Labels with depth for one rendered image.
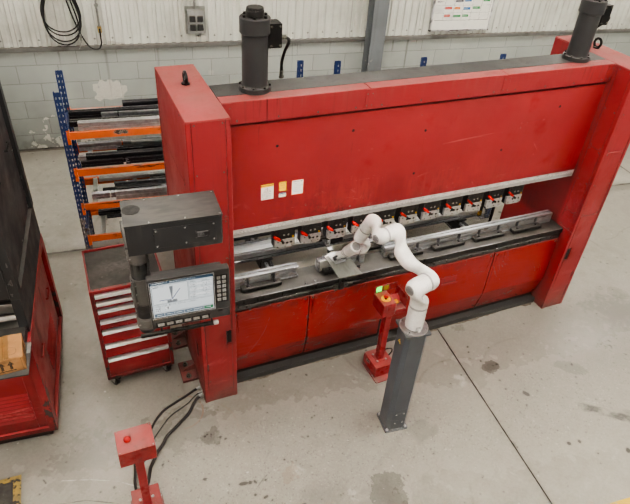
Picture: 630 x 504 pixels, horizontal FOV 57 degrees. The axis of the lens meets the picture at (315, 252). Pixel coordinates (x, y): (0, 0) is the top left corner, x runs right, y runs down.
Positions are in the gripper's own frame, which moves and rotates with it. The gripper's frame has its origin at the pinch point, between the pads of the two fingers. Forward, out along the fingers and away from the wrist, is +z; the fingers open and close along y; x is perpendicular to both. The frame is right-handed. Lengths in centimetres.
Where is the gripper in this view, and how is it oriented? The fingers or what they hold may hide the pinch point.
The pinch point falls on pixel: (338, 257)
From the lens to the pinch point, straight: 431.9
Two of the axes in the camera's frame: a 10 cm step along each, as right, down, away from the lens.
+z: -3.6, 2.5, 9.0
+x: 3.2, 9.4, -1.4
